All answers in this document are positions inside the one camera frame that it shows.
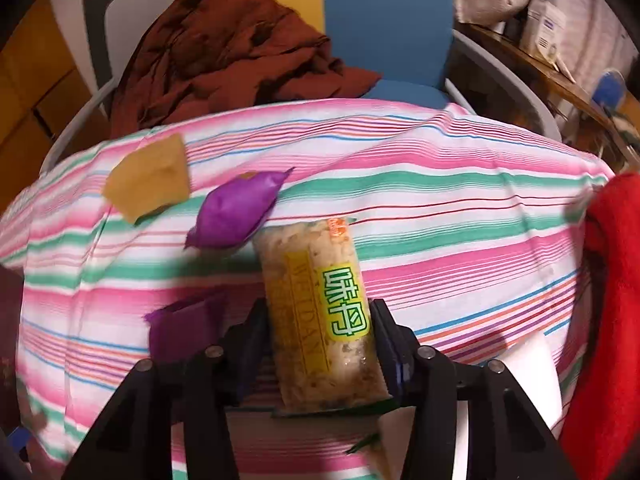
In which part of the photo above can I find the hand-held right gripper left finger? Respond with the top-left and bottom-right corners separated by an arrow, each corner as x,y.
62,297 -> 273,480

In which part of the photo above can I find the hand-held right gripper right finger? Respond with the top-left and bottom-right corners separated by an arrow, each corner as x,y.
370,299 -> 578,480

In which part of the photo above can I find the purple snack packet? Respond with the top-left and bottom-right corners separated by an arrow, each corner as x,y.
184,167 -> 296,251
144,290 -> 228,366

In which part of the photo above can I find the clear rice snack packet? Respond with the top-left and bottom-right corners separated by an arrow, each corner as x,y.
252,217 -> 393,411

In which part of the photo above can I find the yellow sponge piece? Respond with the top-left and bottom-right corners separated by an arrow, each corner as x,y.
102,132 -> 192,225

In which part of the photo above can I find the white paper sheet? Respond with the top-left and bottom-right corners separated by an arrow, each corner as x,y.
465,332 -> 560,433

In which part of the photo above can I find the striped tablecloth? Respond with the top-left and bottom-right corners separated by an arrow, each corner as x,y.
0,97 -> 616,480

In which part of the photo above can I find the red cloth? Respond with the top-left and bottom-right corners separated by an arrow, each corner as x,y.
557,172 -> 640,480

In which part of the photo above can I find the brown padded jacket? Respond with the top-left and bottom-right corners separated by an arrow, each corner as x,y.
109,0 -> 383,138

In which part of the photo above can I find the wooden side desk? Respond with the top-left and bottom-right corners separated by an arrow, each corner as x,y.
455,25 -> 640,161

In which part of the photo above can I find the grey yellow blue chair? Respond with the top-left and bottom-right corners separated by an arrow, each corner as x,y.
40,0 -> 563,176

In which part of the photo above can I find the blue round object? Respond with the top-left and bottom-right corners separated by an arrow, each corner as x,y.
592,70 -> 628,111

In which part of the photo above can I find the wooden wardrobe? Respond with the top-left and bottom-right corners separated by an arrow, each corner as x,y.
0,0 -> 111,201

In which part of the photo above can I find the dark rolled mat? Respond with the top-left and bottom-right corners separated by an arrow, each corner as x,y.
82,0 -> 121,96

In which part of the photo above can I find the white cardboard box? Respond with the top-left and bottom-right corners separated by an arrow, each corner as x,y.
520,0 -> 568,61

